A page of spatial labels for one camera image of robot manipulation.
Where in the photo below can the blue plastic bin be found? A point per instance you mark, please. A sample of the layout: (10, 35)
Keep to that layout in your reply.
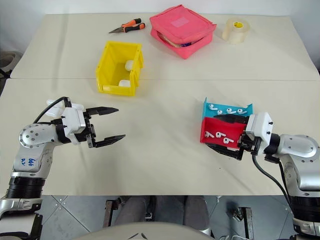
(206, 112)

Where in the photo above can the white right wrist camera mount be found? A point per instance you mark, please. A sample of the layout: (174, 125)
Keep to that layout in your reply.
(260, 125)

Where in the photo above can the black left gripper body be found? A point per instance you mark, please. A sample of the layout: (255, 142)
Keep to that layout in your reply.
(90, 133)

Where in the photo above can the grey round floor object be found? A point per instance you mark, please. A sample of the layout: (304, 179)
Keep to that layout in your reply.
(7, 61)

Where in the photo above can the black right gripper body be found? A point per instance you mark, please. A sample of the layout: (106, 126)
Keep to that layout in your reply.
(251, 146)

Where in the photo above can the orange black pliers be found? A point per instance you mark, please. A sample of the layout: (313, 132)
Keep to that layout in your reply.
(130, 25)

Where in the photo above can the dark grey rounded shape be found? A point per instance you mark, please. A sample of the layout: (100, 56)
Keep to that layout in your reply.
(132, 210)
(196, 210)

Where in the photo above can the clear tape roll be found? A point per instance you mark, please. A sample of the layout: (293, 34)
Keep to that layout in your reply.
(236, 31)

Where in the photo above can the yellow plastic bin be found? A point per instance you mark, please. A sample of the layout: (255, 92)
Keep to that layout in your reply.
(112, 67)

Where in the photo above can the metal stand frame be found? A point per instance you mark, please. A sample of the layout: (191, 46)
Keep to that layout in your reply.
(110, 212)
(246, 222)

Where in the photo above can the red plastic bin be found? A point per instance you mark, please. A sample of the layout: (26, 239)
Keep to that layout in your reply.
(212, 125)

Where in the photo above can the beige robot torso cover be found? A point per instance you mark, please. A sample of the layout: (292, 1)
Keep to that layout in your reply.
(140, 231)

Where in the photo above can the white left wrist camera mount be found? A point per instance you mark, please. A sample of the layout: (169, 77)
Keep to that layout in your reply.
(73, 120)

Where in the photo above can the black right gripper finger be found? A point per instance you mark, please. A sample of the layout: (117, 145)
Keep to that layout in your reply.
(230, 152)
(235, 119)

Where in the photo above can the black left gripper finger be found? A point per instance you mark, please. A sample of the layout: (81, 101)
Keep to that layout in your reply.
(103, 110)
(110, 140)

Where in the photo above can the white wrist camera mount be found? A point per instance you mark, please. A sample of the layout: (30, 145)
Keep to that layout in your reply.
(260, 125)
(73, 120)

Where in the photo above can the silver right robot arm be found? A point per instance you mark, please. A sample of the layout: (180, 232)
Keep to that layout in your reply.
(301, 155)

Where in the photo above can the pink fabric pouch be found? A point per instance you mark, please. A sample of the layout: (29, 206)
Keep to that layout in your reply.
(181, 25)

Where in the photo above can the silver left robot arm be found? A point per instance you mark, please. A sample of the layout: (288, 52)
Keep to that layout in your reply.
(31, 152)

